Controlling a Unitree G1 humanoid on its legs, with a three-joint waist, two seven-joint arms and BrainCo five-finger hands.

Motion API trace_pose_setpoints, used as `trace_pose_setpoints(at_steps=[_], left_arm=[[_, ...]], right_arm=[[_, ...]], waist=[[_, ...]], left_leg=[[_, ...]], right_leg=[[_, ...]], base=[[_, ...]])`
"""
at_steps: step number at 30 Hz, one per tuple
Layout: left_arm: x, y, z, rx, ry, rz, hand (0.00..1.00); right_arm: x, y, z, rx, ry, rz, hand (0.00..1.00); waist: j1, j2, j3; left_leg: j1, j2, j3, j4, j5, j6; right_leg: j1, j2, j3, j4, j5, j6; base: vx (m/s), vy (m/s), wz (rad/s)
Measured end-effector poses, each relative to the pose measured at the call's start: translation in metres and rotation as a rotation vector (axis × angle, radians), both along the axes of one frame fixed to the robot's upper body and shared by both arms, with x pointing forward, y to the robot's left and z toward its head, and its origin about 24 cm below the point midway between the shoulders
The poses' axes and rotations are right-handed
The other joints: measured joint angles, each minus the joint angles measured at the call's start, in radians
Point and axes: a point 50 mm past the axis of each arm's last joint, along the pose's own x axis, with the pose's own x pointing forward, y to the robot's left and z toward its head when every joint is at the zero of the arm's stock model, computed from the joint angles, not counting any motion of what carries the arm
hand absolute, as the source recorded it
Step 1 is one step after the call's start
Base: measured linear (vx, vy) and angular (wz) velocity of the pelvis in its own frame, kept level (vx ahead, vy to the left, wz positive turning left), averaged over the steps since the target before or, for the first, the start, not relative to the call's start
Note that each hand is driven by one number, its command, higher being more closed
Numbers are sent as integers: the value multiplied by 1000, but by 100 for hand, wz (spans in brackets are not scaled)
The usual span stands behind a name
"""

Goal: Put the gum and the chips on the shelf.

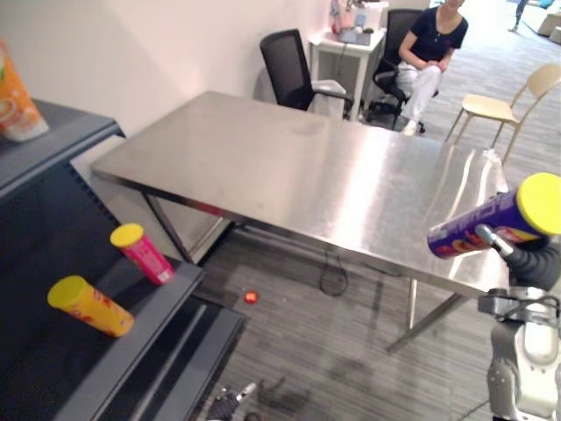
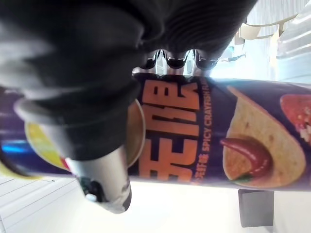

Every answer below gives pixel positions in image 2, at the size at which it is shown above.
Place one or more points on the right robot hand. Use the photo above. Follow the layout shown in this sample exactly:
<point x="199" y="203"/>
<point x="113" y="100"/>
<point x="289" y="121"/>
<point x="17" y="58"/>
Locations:
<point x="80" y="72"/>

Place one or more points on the purple chips can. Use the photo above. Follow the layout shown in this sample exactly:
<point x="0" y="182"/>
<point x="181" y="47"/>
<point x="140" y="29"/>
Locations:
<point x="218" y="126"/>

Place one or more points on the beige chair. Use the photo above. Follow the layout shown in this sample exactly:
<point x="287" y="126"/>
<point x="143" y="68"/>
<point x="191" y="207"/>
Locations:
<point x="252" y="30"/>

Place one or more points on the dark grey box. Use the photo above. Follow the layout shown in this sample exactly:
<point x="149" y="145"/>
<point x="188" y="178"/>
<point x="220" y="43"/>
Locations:
<point x="256" y="208"/>

